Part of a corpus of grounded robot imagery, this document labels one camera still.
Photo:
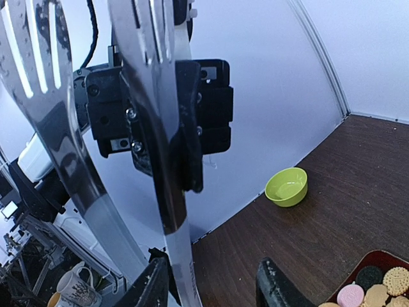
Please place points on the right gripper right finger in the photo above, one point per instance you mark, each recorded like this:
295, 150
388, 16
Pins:
275, 289

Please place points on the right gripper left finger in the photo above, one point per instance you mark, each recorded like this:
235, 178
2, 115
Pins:
152, 285

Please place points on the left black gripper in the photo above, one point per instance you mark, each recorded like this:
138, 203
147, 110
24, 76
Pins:
182, 108

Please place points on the white handled metal tongs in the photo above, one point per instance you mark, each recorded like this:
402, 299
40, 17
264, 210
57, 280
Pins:
105, 221

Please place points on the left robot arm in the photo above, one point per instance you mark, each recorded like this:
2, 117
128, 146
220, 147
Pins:
36, 69

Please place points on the white printed mug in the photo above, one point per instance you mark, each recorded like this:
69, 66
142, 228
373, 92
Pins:
75, 288

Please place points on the left pink round cookie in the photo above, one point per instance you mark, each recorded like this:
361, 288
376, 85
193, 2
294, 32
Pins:
350, 296

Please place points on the dark red cookie tray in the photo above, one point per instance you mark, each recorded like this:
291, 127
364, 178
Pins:
379, 258

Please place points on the green plastic bowl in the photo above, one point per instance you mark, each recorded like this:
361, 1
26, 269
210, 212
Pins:
288, 187

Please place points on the top round tan cookie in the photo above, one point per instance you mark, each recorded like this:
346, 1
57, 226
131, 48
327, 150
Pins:
396, 281

